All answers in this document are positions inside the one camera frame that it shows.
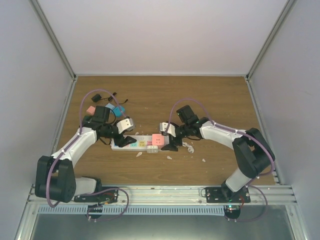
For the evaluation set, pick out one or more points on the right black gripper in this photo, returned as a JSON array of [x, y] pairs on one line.
[[171, 146]]

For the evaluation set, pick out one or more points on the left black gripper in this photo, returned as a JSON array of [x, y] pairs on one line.
[[122, 141]]

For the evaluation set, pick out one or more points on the cyan square adapter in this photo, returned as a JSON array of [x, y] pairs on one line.
[[118, 111]]

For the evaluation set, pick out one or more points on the dark green square adapter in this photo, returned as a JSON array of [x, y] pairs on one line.
[[86, 118]]

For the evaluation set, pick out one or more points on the light blue usb charger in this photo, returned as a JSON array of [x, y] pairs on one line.
[[110, 106]]

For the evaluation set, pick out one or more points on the small pink plug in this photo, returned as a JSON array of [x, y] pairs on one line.
[[91, 110]]

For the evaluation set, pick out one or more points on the black plug with cable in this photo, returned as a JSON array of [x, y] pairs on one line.
[[97, 97]]

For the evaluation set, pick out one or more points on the large pink adapter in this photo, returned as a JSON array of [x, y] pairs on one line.
[[158, 140]]

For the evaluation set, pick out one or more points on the white power strip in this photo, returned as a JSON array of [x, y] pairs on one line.
[[142, 141]]

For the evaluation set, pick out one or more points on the white grey plug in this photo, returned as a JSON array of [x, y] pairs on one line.
[[152, 149]]

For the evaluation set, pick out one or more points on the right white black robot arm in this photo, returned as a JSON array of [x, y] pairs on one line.
[[252, 153]]

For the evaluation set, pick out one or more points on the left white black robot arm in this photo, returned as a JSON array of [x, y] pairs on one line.
[[55, 176]]

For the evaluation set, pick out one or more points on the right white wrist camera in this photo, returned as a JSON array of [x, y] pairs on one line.
[[167, 129]]

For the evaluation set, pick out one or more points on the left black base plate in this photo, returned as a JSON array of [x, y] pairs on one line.
[[102, 195]]

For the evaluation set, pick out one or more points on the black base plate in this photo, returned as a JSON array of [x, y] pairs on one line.
[[214, 194], [102, 195]]

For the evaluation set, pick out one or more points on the aluminium front rail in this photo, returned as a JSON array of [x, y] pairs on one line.
[[193, 195]]

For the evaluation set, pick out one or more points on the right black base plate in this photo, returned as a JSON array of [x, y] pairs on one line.
[[214, 194]]

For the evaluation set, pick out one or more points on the grey slotted cable duct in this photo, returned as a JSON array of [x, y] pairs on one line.
[[135, 210]]

